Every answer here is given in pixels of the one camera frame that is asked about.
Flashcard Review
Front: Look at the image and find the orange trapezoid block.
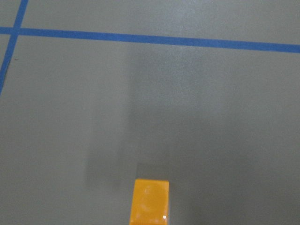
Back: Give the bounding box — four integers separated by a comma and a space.
129, 179, 169, 225

